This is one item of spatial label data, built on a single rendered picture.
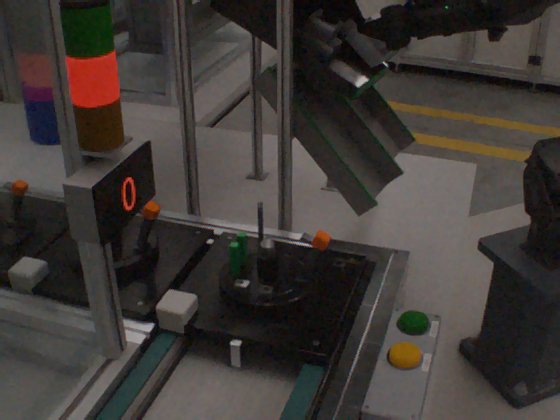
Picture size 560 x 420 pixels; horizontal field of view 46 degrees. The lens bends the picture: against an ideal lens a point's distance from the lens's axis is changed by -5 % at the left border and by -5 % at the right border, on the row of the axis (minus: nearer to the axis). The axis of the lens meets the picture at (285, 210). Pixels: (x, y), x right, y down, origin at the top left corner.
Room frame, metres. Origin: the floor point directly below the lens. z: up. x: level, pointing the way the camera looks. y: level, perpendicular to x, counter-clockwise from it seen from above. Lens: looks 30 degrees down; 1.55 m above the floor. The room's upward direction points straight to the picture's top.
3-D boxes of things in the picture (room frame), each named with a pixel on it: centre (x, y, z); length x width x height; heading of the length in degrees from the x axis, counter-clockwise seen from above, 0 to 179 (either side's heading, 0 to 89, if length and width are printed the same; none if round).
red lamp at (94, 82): (0.65, 0.20, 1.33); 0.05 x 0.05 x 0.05
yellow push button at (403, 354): (0.65, -0.15, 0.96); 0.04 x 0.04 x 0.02
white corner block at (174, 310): (0.73, 0.15, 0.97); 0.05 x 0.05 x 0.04; 72
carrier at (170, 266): (0.88, 0.27, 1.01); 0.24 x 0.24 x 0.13; 72
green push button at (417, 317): (0.72, -0.17, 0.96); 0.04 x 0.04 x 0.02
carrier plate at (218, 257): (0.80, 0.02, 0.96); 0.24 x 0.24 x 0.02; 72
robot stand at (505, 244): (0.74, -0.36, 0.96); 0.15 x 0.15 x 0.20; 23
